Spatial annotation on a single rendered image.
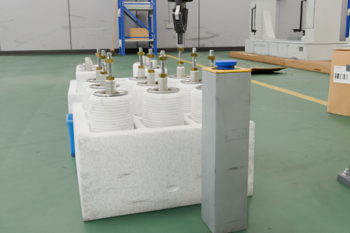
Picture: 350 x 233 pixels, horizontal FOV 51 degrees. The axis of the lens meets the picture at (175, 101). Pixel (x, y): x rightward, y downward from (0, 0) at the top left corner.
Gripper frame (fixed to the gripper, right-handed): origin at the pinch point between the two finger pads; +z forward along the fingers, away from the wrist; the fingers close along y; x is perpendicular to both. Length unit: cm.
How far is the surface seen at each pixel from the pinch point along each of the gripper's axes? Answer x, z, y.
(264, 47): 41, 18, -378
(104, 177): -9.0, 26.8, 40.1
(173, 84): -1.5, 12.5, 4.6
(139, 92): -7.0, 12.4, 20.4
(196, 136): 8.6, 20.0, 30.8
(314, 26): 85, -6, -293
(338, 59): 60, 11, -73
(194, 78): 5.6, 9.8, 11.5
